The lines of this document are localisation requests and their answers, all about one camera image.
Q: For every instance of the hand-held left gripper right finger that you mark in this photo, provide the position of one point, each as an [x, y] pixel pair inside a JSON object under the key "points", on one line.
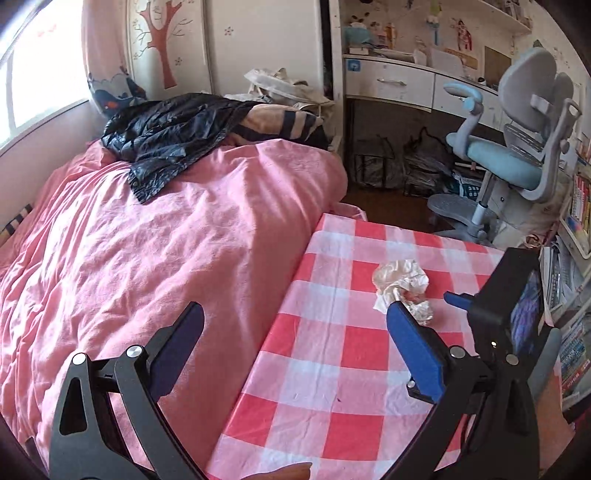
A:
{"points": [[415, 355]]}

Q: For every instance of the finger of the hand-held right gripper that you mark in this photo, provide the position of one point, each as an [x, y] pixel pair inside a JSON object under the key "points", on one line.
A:
{"points": [[457, 300]]}

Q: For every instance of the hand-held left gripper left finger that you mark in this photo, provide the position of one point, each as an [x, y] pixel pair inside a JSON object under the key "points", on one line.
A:
{"points": [[178, 350]]}

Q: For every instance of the cream paper wrapper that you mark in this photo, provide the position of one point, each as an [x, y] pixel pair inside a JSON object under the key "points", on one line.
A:
{"points": [[397, 277]]}

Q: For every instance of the red checkered tablecloth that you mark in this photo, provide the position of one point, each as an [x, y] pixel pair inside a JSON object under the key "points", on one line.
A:
{"points": [[332, 350]]}

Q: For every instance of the cream printed bag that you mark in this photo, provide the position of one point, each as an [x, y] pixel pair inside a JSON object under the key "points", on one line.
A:
{"points": [[540, 217]]}

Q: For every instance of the row of books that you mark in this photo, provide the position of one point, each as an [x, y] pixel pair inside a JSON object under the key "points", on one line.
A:
{"points": [[575, 360]]}

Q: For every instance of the white bookshelf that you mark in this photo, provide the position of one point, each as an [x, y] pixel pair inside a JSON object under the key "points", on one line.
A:
{"points": [[577, 240]]}

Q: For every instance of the blue patterned box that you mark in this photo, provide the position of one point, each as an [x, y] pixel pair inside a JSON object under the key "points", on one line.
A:
{"points": [[466, 187]]}

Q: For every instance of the pink blanket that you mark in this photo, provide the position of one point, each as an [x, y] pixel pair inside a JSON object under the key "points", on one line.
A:
{"points": [[184, 230]]}

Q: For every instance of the clear plastic storage bag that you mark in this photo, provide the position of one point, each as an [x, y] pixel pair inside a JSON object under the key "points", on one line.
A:
{"points": [[374, 161]]}

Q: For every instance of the striped cloth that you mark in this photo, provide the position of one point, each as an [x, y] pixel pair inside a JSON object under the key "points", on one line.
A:
{"points": [[16, 224]]}

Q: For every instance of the grey and blue desk chair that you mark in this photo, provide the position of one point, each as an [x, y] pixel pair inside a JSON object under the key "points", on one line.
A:
{"points": [[526, 92]]}

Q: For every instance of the black puffer jacket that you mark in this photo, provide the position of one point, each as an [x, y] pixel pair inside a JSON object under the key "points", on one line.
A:
{"points": [[175, 129]]}

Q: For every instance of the white desk with drawers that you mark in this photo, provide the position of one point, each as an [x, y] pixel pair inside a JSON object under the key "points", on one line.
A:
{"points": [[392, 81]]}

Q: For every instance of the striped beige pillow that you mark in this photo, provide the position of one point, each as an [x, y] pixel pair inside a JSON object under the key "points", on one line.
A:
{"points": [[272, 120]]}

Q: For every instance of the cream canvas tote bag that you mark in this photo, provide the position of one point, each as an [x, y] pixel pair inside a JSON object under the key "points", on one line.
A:
{"points": [[277, 85]]}

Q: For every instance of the teal desk ornament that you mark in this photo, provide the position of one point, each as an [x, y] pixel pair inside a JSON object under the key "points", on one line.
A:
{"points": [[358, 34]]}

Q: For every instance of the pink printed curtain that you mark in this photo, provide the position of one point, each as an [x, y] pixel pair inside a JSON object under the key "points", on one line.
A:
{"points": [[106, 69]]}

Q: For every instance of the white wardrobe with tree print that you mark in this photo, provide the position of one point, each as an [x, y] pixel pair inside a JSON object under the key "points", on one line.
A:
{"points": [[184, 46]]}

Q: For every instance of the window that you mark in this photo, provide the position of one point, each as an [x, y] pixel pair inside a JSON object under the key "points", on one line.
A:
{"points": [[46, 69]]}

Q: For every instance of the white wall shelf unit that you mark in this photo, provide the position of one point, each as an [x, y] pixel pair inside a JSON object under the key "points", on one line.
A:
{"points": [[503, 14]]}

